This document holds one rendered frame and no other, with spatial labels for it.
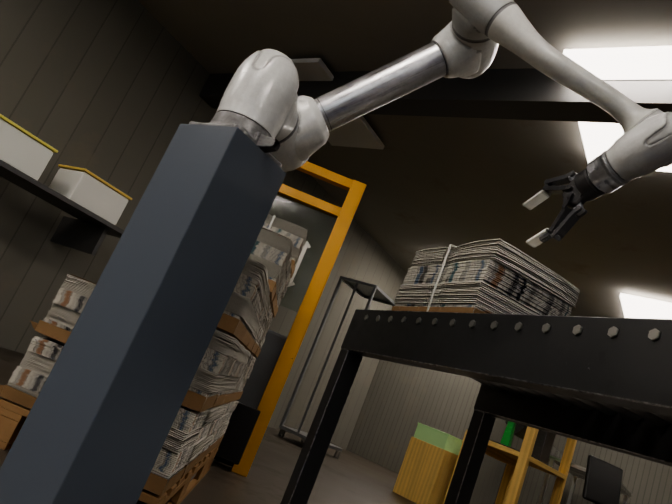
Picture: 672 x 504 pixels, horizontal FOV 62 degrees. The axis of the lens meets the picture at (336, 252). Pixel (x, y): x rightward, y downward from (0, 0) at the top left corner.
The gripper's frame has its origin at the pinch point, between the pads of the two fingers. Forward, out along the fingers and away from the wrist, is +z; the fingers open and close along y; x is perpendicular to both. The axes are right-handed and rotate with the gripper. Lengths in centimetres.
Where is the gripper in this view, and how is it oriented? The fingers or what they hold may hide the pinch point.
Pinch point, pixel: (531, 223)
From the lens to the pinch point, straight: 157.9
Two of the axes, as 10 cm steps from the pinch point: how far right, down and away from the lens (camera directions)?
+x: 8.3, 4.4, 3.4
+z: -5.3, 4.8, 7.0
